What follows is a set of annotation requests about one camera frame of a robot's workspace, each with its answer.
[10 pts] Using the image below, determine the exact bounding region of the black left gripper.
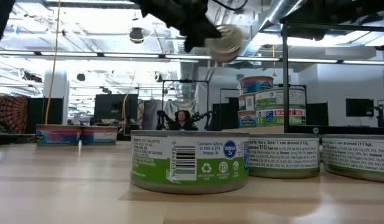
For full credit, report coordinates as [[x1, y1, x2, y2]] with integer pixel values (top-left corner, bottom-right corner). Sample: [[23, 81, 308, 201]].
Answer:
[[131, 0, 223, 53]]

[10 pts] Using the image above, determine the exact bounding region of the green label tuna can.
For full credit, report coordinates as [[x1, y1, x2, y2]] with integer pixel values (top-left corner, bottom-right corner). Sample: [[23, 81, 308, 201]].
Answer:
[[255, 88, 307, 110], [321, 134, 384, 184], [129, 130, 250, 195], [255, 107, 307, 127], [248, 133, 321, 179]]

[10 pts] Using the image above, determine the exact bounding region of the long ceiling light bar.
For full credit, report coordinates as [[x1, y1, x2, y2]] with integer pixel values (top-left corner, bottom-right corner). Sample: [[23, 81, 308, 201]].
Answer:
[[0, 50, 384, 66]]

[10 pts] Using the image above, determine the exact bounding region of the black display panel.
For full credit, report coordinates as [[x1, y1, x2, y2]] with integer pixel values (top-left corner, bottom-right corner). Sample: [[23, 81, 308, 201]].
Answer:
[[211, 96, 240, 132]]

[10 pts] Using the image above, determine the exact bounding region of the person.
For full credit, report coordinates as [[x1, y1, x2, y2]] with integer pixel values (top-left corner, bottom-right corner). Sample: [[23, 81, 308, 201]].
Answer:
[[168, 109, 199, 131]]

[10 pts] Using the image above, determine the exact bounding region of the black computer monitor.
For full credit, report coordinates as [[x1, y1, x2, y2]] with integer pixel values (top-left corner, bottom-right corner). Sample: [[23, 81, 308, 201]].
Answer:
[[92, 93, 139, 124]]

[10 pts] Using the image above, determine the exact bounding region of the black desk monitor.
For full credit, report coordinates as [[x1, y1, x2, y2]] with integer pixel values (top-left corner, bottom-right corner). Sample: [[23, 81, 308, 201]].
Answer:
[[306, 102, 330, 127]]

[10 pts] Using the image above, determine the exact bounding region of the black cabinet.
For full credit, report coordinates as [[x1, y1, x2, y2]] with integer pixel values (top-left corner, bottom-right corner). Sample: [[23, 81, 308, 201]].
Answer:
[[26, 98, 64, 134]]

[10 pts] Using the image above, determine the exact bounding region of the red patterned tapestry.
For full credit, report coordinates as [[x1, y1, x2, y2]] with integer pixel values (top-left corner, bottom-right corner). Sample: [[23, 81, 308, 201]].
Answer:
[[0, 95, 29, 134]]

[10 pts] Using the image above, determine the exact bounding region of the background black metal frame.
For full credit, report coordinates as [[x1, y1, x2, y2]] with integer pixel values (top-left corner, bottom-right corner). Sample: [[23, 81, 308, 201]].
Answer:
[[161, 79, 210, 128]]

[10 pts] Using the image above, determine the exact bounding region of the black dome camera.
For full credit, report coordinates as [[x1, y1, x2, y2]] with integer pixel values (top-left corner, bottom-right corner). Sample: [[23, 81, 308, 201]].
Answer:
[[128, 27, 145, 45]]

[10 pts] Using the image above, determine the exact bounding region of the wooden shelf with black frame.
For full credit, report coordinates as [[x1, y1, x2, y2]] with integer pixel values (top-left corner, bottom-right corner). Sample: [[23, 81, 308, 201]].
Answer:
[[222, 20, 384, 135]]

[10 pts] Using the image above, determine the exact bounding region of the yellow power cable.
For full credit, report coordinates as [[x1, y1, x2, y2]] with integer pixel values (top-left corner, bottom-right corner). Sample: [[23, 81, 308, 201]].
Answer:
[[44, 0, 62, 125]]

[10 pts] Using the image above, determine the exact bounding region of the black wall screen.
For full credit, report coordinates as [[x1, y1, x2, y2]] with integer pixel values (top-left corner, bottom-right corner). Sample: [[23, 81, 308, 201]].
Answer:
[[345, 98, 375, 118]]

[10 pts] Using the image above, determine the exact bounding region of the black camera on stand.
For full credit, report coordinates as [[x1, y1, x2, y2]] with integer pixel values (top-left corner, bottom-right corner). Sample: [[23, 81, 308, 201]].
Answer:
[[373, 104, 384, 128]]

